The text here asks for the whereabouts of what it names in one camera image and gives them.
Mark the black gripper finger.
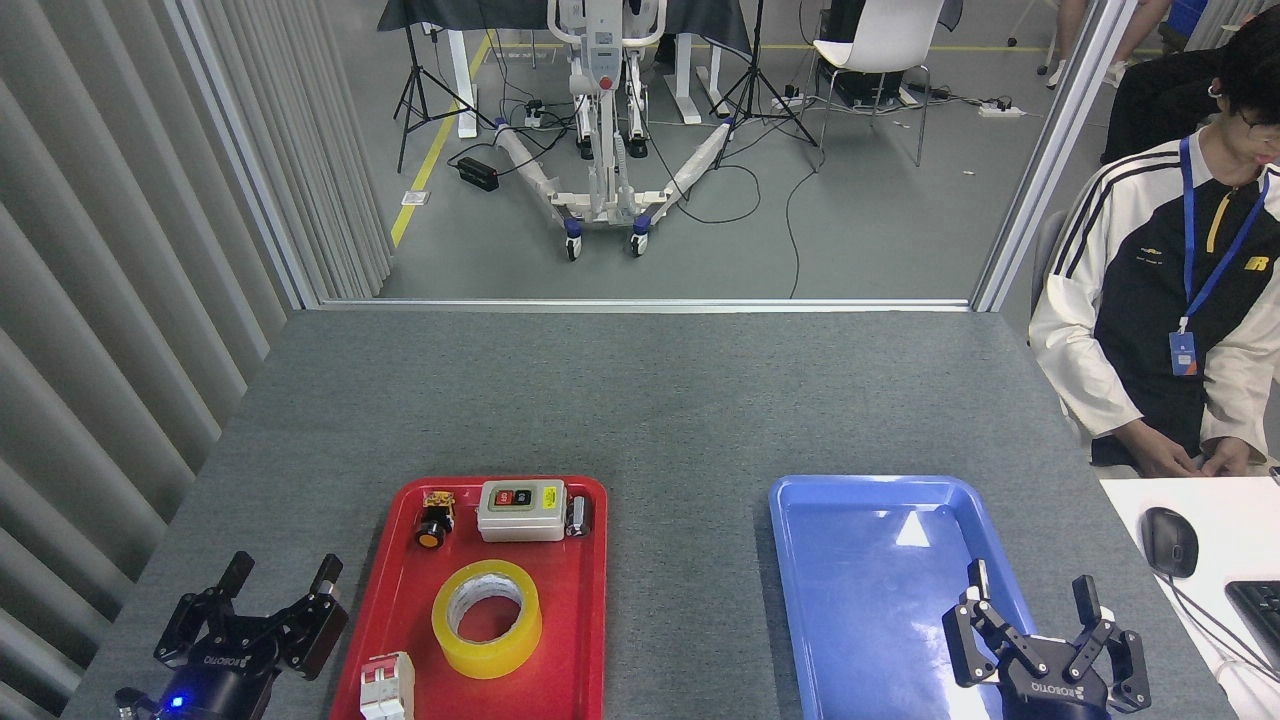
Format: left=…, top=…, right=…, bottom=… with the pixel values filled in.
left=268, top=555, right=351, bottom=680
left=153, top=551, right=256, bottom=668
left=943, top=560, right=1031, bottom=689
left=1070, top=576, right=1151, bottom=713

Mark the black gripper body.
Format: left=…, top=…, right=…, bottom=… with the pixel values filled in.
left=1000, top=638, right=1110, bottom=720
left=158, top=643, right=288, bottom=720

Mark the yellow tape roll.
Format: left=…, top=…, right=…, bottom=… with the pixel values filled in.
left=431, top=560, right=543, bottom=680

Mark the person's right hand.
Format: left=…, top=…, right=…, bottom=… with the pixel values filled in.
left=1138, top=438, right=1198, bottom=479

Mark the person's left hand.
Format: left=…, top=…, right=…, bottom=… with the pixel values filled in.
left=1200, top=438, right=1253, bottom=479

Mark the white red circuit breaker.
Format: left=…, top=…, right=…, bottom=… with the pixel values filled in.
left=360, top=652, right=416, bottom=720

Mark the blue plastic tray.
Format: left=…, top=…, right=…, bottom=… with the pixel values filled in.
left=768, top=474, right=1076, bottom=720

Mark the black computer mouse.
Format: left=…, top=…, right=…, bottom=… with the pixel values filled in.
left=1142, top=507, right=1199, bottom=579

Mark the black keyboard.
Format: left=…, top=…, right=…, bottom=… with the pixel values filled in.
left=1225, top=580, right=1280, bottom=669

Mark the black orange push button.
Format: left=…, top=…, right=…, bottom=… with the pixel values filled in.
left=415, top=490, right=457, bottom=549

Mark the white desk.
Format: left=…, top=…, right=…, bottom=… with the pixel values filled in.
left=1100, top=477, right=1280, bottom=720

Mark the red plastic tray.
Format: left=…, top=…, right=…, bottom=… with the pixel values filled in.
left=330, top=475, right=609, bottom=720

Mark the black tripod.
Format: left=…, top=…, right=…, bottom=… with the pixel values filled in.
left=712, top=0, right=819, bottom=171
left=393, top=0, right=496, bottom=173

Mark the white stand on wheels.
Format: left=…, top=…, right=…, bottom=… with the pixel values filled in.
left=493, top=0, right=739, bottom=263

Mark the white chair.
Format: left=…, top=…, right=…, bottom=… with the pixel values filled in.
left=810, top=0, right=946, bottom=168

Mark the person standing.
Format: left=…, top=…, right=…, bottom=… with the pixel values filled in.
left=1045, top=0, right=1171, bottom=89

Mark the black mouse cable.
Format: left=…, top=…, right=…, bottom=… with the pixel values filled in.
left=1163, top=572, right=1280, bottom=686

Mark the grey push button switch box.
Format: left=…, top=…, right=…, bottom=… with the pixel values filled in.
left=476, top=480, right=567, bottom=543

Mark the blue lanyard with badge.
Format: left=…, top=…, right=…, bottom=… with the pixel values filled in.
left=1168, top=135, right=1271, bottom=379

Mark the black floor cable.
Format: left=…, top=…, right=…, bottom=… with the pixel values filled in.
left=783, top=140, right=829, bottom=299

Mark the silver frame rail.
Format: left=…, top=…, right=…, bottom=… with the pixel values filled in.
left=318, top=297, right=973, bottom=313

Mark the silver post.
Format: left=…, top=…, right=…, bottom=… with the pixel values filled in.
left=165, top=0, right=321, bottom=311
left=970, top=0, right=1141, bottom=313

